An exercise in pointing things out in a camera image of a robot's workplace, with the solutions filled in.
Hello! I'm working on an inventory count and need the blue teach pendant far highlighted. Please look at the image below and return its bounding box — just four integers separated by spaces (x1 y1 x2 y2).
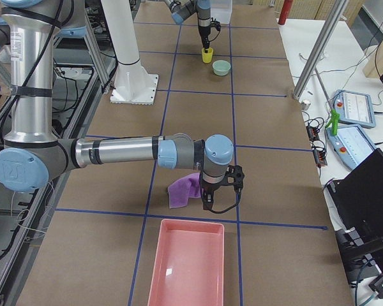
333 90 376 128

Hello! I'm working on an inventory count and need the translucent white plastic box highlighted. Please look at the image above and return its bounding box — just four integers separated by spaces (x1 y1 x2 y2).
210 0 232 24

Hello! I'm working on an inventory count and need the blue teach pendant near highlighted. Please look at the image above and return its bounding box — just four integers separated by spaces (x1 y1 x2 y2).
326 124 377 170

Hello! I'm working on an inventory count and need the blue teach pendant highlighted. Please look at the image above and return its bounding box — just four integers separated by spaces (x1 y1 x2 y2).
333 90 376 128
326 124 377 170

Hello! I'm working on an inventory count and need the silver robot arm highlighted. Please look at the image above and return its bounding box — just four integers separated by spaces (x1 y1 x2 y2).
164 0 211 53
0 1 243 214

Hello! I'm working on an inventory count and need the green handled reacher grabber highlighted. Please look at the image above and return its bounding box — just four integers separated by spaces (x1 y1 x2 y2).
299 54 340 135

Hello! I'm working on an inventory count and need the pink plastic tray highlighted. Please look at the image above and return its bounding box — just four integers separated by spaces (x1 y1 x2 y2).
147 219 225 306

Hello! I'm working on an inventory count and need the yellow plastic cup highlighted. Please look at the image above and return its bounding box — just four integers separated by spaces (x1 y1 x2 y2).
201 47 213 64

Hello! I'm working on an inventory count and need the aluminium frame post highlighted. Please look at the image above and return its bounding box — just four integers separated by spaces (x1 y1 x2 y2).
292 0 349 100

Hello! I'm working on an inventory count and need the mint green bowl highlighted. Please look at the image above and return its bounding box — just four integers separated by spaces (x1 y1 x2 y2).
212 60 231 77

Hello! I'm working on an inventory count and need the red fire extinguisher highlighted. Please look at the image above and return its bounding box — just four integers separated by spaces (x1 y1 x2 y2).
278 0 293 26

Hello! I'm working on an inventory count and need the purple cloth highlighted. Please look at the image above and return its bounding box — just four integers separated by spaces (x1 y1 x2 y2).
167 173 200 209

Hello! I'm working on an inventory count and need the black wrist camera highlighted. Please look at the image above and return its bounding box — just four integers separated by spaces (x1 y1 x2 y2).
211 18 221 32
224 164 244 190

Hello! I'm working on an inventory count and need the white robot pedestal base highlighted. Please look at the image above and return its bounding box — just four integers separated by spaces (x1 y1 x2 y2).
101 0 159 105

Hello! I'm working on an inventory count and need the small metal cylinder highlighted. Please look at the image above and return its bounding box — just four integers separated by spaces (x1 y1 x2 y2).
301 99 311 110

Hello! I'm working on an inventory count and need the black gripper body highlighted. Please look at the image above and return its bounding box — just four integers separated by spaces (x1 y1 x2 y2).
200 173 225 200
200 30 209 45

